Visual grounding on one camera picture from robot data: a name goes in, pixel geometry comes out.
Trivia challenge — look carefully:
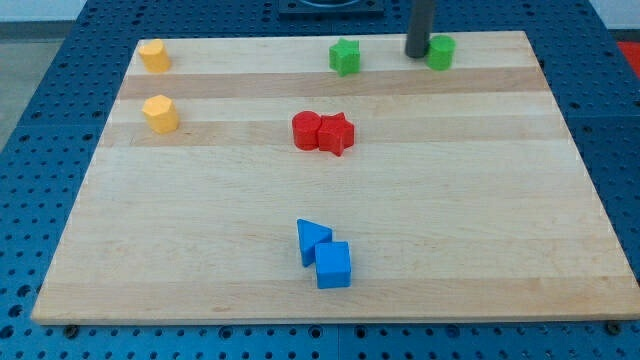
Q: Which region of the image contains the green star block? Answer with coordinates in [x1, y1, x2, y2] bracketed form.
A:
[329, 38, 360, 77]

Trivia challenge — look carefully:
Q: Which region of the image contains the wooden board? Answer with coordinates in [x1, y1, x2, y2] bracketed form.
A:
[32, 31, 639, 325]

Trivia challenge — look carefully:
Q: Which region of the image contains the red star block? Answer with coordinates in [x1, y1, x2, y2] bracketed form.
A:
[317, 113, 355, 156]

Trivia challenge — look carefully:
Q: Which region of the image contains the blue triangle block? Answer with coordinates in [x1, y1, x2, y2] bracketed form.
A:
[296, 219, 333, 267]

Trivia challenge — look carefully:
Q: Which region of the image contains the red cylinder block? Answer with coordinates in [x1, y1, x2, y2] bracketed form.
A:
[292, 111, 321, 151]

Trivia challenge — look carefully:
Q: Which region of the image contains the blue cube block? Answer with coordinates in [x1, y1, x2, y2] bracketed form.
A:
[315, 242, 351, 289]

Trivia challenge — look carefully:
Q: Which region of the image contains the yellow hexagon block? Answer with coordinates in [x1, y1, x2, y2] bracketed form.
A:
[142, 95, 180, 134]

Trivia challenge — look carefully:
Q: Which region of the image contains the green cylinder block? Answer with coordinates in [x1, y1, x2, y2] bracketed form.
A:
[426, 35, 456, 71]

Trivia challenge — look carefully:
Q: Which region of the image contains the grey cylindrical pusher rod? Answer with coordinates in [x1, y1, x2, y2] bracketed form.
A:
[405, 0, 436, 58]

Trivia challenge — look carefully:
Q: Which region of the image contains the yellow pentagon block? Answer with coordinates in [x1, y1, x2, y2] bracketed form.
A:
[138, 39, 171, 73]

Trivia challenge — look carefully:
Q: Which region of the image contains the red object at edge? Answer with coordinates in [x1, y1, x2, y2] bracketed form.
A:
[617, 41, 640, 77]

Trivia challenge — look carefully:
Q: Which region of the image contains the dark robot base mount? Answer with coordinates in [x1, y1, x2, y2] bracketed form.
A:
[275, 0, 385, 17]

